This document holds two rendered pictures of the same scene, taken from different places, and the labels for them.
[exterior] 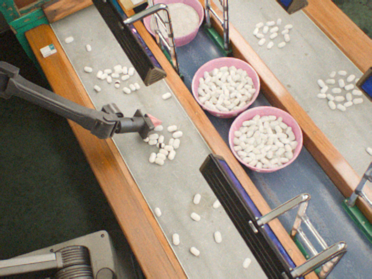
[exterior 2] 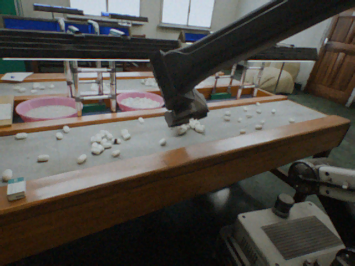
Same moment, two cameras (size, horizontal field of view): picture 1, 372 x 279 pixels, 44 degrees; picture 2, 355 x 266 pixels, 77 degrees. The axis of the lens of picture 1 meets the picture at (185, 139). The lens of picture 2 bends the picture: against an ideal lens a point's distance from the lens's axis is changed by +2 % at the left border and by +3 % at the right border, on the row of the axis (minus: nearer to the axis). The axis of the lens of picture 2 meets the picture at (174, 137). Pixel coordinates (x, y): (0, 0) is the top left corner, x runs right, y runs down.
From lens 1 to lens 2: 1.85 m
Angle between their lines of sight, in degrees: 72
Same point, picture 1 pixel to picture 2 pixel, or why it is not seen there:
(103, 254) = (260, 216)
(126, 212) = (252, 139)
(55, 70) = (66, 183)
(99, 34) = (23, 152)
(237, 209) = (269, 50)
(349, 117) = not seen: hidden behind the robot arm
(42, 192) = not seen: outside the picture
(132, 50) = (152, 46)
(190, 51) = not seen: hidden behind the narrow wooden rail
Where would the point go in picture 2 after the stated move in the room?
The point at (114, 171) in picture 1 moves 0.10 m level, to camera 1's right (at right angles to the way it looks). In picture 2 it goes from (217, 143) to (209, 131)
